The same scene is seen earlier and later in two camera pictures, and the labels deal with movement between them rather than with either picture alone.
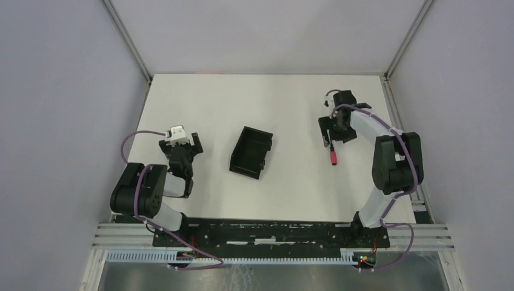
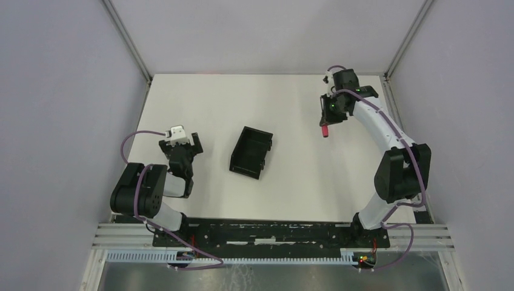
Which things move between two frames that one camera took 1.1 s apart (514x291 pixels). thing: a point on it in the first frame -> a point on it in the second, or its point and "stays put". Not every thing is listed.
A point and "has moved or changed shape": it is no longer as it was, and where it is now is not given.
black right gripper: x=325 y=123 -> x=328 y=119
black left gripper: x=197 y=147 stays put
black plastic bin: x=252 y=149 stays put
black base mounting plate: x=227 y=234 stays put
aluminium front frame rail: x=403 y=237 stays put
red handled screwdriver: x=333 y=154 has moved or changed shape
